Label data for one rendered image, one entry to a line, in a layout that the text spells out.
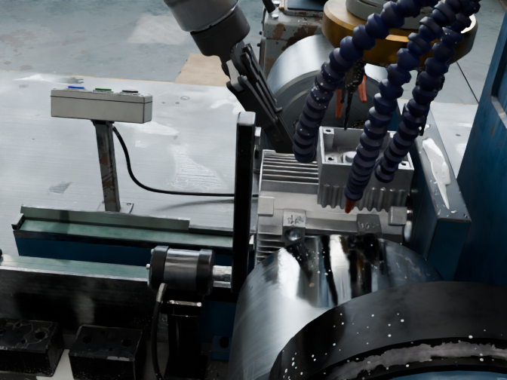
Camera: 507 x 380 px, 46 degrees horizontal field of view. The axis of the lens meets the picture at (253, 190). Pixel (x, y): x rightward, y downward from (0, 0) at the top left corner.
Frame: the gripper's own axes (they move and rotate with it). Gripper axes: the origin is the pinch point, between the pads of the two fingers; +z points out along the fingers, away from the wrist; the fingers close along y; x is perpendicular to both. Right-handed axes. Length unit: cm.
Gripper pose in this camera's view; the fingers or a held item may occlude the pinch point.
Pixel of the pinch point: (281, 138)
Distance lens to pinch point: 88.7
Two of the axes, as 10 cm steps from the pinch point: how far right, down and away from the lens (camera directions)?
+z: 4.6, 7.5, 4.8
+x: -8.8, 3.4, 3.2
